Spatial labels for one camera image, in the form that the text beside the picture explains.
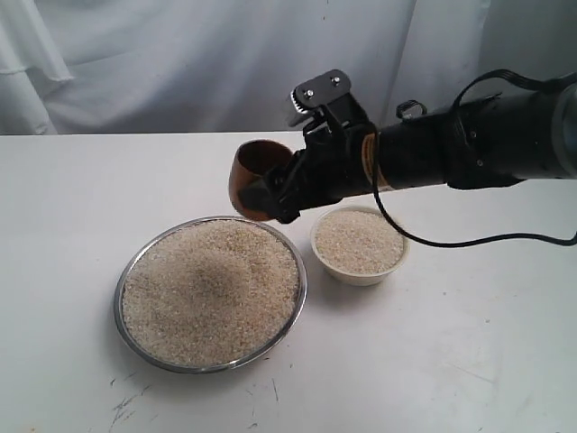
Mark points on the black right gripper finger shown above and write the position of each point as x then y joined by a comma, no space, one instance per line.
258,202
284,173

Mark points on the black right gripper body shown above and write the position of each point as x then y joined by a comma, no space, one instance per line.
331,167

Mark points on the brown wooden cup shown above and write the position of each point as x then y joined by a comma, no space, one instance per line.
251,162

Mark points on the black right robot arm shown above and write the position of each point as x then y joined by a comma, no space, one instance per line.
490,142

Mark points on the cream bowl of rice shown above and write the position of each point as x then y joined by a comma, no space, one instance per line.
357,246

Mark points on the steel plate of rice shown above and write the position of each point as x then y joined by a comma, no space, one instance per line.
210,295

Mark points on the white backdrop curtain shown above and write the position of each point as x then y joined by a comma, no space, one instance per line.
127,67

